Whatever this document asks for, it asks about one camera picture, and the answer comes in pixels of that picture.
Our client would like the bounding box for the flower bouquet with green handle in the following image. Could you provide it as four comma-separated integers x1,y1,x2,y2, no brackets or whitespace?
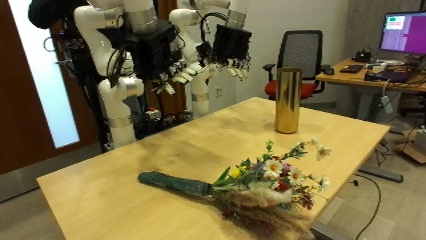
137,136,334,240

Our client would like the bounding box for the tall gold cylinder vase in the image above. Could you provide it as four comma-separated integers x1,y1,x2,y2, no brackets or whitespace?
274,67,304,135

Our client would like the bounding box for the black mesh red office chair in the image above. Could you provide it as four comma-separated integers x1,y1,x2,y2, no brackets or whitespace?
262,29,333,101

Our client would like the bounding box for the white box with red button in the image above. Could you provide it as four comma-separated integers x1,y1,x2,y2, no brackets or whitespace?
145,107,163,122

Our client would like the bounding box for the person in dark clothes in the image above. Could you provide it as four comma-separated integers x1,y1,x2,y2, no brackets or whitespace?
27,0,91,30

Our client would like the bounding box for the black keyboard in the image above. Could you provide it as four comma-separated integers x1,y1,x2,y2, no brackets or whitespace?
340,64,365,74

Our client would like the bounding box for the wooden office desk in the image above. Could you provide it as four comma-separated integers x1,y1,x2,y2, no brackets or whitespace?
316,58,426,122

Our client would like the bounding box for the black desk phone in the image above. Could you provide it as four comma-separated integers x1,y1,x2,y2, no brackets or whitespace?
353,49,374,64

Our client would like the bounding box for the brown door with glass pane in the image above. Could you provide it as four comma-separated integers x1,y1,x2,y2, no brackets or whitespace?
0,0,101,176

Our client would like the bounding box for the dark laptop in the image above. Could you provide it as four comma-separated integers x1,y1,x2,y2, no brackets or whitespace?
380,64,423,84

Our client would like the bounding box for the white power strip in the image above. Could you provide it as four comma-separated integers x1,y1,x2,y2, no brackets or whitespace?
380,94,395,115

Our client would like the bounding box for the computer monitor purple screen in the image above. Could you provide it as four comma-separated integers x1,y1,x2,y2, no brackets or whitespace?
378,11,426,56

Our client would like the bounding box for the grey table foot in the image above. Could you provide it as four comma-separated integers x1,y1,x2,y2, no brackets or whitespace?
357,164,405,184

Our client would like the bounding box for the cardboard box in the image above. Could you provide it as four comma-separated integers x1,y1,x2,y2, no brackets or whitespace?
401,129,426,164

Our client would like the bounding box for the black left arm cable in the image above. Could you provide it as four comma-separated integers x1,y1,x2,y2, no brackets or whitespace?
198,12,230,46

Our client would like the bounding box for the black floor cable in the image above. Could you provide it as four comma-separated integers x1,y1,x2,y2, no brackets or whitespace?
352,173,383,240

